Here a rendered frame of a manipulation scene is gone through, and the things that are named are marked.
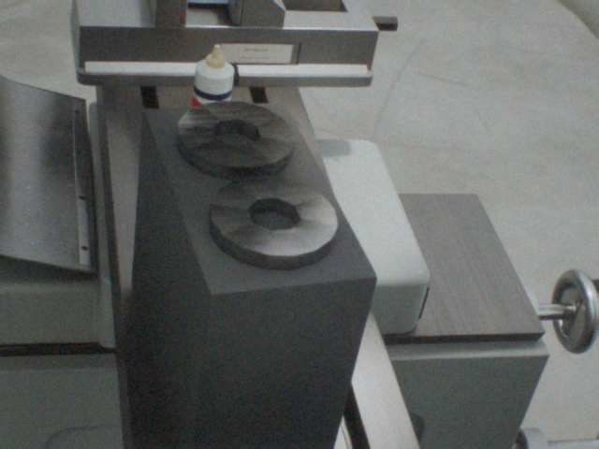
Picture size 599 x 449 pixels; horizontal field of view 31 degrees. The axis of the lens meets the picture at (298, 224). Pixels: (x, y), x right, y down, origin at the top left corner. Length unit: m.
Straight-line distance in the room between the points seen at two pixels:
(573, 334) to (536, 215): 1.28
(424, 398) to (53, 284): 0.48
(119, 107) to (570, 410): 1.38
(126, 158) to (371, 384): 0.37
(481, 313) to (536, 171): 1.66
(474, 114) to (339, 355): 2.39
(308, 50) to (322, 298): 0.59
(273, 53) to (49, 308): 0.39
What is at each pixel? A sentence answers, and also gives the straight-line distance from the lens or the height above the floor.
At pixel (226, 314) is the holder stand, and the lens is 0.73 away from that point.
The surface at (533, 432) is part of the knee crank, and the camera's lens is 1.50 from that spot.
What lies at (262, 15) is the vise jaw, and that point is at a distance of 1.25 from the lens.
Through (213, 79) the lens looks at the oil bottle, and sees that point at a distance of 1.12.
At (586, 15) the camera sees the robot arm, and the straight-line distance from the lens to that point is 1.07.
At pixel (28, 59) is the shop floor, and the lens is 3.10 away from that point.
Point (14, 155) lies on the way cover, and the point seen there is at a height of 0.87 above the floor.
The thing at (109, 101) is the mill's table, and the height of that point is 0.93.
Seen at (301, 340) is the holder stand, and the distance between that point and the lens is 0.77.
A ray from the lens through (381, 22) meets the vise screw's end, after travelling 1.35.
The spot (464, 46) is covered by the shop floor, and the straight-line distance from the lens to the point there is 3.49.
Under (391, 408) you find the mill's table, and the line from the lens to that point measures 0.92.
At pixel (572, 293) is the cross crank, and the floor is 0.65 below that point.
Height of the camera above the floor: 1.59
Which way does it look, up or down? 38 degrees down
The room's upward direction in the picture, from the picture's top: 11 degrees clockwise
